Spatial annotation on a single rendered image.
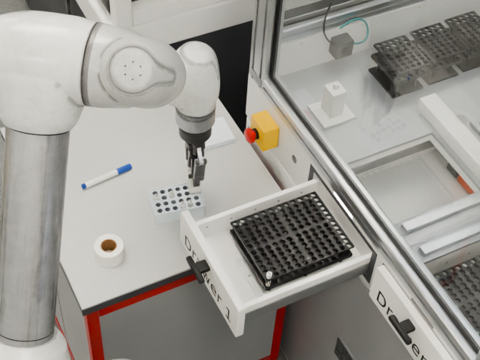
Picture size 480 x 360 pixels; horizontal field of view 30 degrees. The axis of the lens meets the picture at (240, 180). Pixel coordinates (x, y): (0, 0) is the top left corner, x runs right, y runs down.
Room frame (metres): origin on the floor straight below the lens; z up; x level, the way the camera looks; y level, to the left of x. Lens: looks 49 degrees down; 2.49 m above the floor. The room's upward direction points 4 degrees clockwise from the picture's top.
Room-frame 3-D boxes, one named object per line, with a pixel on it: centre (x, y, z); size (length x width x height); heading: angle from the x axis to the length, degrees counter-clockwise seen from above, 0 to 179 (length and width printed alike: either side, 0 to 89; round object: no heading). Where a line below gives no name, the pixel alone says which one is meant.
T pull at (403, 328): (1.00, -0.36, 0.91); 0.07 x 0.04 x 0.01; 30
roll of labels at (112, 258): (1.23, 0.29, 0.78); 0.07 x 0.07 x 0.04
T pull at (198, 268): (1.12, 0.07, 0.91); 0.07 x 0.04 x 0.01; 30
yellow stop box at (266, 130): (1.57, -0.05, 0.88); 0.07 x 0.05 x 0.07; 30
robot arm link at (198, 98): (1.42, 0.12, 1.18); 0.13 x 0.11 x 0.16; 83
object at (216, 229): (1.24, -0.13, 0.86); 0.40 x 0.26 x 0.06; 120
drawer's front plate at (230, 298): (1.13, 0.05, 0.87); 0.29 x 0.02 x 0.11; 30
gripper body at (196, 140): (1.42, 0.11, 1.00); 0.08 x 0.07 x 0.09; 19
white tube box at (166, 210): (1.40, 0.15, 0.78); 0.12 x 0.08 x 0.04; 109
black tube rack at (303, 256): (1.23, -0.13, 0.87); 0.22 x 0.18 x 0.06; 120
